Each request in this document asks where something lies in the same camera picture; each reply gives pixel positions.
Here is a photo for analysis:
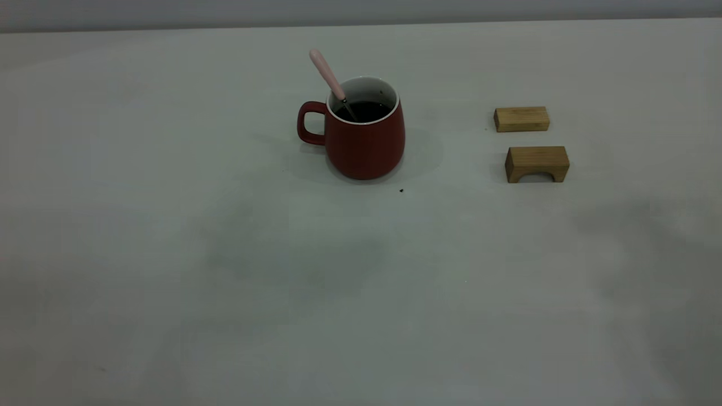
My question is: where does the red ceramic mug with coffee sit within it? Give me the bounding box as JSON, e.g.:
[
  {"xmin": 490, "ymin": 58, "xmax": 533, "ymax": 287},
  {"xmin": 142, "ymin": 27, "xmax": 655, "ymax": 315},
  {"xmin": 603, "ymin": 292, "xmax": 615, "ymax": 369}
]
[{"xmin": 297, "ymin": 77, "xmax": 406, "ymax": 180}]

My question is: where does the pink-handled metal spoon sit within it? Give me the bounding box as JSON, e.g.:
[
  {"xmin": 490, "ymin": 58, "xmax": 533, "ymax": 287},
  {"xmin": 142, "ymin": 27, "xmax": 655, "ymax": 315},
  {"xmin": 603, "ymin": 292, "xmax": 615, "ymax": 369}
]
[{"xmin": 309, "ymin": 48, "xmax": 359, "ymax": 122}]

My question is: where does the arched wooden block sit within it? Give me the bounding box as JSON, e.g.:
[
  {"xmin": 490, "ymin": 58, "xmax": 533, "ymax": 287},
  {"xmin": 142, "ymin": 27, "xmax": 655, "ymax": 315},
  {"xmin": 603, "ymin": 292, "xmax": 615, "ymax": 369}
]
[{"xmin": 505, "ymin": 146, "xmax": 570, "ymax": 184}]

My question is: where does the flat rectangular wooden block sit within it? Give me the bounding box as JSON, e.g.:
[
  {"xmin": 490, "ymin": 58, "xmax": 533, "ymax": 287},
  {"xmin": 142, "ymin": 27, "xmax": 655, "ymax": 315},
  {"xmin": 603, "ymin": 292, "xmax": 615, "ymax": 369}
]
[{"xmin": 494, "ymin": 107, "xmax": 550, "ymax": 133}]

